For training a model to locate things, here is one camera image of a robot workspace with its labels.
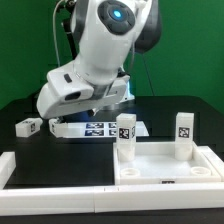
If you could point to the white U-shaped fence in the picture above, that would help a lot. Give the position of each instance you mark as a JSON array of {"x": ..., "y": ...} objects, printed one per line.
[{"x": 97, "y": 199}]

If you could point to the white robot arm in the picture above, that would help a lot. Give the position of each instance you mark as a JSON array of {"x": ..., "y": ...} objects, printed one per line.
[{"x": 106, "y": 30}]

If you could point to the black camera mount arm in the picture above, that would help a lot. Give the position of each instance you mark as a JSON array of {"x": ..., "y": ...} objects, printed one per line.
[{"x": 69, "y": 6}]

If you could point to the white tag sheet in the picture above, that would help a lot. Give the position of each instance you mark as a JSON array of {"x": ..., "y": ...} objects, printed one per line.
[{"x": 100, "y": 130}]

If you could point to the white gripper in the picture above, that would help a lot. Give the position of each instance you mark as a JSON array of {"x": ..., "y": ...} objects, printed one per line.
[{"x": 67, "y": 93}]

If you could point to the white square tabletop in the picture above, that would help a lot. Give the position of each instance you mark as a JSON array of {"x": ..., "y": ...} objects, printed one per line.
[{"x": 155, "y": 163}]

